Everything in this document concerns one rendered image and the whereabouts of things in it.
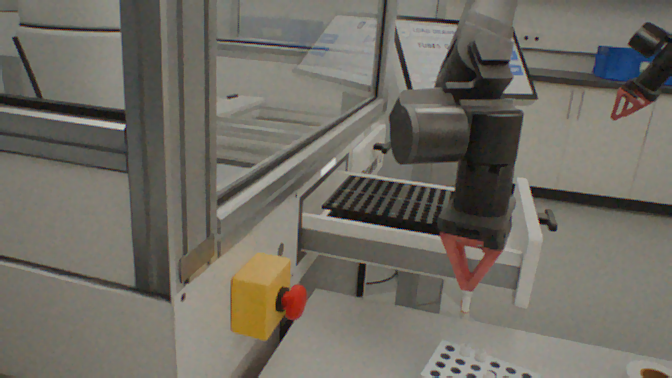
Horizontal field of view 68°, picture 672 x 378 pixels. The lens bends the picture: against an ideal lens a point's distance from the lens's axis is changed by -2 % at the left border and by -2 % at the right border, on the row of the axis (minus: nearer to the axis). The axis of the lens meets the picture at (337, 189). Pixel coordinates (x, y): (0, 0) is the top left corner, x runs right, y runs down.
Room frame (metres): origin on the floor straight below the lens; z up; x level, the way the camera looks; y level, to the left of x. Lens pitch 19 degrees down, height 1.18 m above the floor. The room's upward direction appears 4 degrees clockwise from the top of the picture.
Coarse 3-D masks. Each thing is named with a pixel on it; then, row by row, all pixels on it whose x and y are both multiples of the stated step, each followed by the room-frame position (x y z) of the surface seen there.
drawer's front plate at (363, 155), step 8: (376, 128) 1.22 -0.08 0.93; (384, 128) 1.25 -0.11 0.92; (368, 136) 1.12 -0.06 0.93; (376, 136) 1.15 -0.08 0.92; (384, 136) 1.26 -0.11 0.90; (360, 144) 1.04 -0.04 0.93; (368, 144) 1.07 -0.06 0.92; (360, 152) 0.99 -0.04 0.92; (368, 152) 1.07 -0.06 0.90; (376, 152) 1.17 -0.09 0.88; (352, 160) 1.00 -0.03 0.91; (360, 160) 1.00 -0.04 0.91; (368, 160) 1.08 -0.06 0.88; (376, 160) 1.19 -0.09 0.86; (352, 168) 1.00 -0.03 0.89; (360, 168) 1.01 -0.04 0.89; (376, 168) 1.19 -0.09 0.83
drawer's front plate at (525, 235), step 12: (516, 180) 0.89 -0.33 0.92; (516, 192) 0.85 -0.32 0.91; (528, 192) 0.80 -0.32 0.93; (516, 204) 0.82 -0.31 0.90; (528, 204) 0.74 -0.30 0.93; (516, 216) 0.79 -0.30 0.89; (528, 216) 0.69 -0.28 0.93; (516, 228) 0.76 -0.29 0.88; (528, 228) 0.64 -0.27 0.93; (516, 240) 0.73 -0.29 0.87; (528, 240) 0.62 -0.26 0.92; (540, 240) 0.61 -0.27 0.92; (528, 252) 0.61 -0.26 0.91; (528, 264) 0.61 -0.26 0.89; (528, 276) 0.61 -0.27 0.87; (516, 288) 0.63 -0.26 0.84; (528, 288) 0.61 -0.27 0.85; (516, 300) 0.61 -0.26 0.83; (528, 300) 0.61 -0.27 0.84
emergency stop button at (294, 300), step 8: (296, 288) 0.49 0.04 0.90; (304, 288) 0.50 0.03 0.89; (288, 296) 0.49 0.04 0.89; (296, 296) 0.48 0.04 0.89; (304, 296) 0.50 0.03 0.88; (288, 304) 0.48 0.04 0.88; (296, 304) 0.48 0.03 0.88; (304, 304) 0.50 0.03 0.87; (288, 312) 0.48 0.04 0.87; (296, 312) 0.48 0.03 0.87
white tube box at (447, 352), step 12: (444, 348) 0.54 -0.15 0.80; (456, 348) 0.54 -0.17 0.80; (432, 360) 0.51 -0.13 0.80; (444, 360) 0.51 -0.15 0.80; (456, 360) 0.52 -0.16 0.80; (468, 360) 0.52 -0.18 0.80; (492, 360) 0.52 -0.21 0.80; (432, 372) 0.50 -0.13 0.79; (444, 372) 0.49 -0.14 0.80; (456, 372) 0.50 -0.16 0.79; (468, 372) 0.50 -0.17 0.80; (480, 372) 0.50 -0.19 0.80; (504, 372) 0.50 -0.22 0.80; (516, 372) 0.50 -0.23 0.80; (528, 372) 0.50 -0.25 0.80
